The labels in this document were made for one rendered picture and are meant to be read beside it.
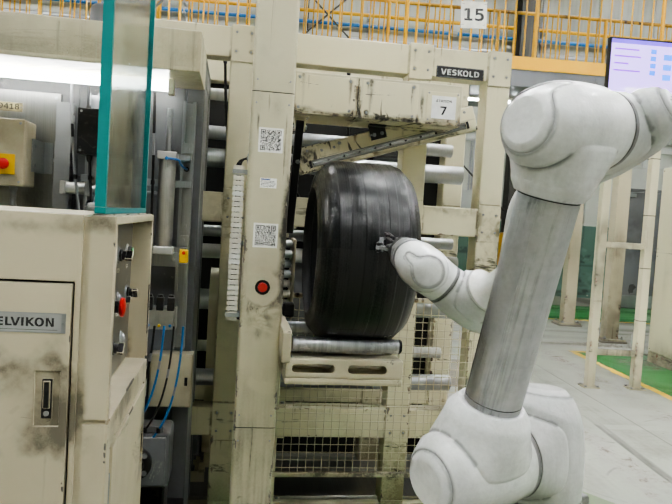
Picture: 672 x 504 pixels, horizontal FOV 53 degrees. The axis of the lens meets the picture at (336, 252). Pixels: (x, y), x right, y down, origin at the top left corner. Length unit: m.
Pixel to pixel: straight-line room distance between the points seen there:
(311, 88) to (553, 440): 1.49
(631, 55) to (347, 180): 4.39
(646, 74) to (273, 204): 4.52
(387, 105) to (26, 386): 1.57
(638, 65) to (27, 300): 5.44
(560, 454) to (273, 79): 1.34
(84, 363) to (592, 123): 0.93
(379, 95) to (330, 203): 0.60
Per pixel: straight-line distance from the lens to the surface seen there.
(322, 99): 2.38
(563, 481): 1.38
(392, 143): 2.54
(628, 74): 6.09
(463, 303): 1.55
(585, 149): 1.05
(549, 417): 1.35
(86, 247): 1.26
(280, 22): 2.15
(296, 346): 2.04
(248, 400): 2.15
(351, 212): 1.92
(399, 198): 1.98
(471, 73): 2.86
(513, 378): 1.17
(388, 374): 2.08
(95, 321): 1.27
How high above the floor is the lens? 1.29
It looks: 3 degrees down
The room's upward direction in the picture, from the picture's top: 4 degrees clockwise
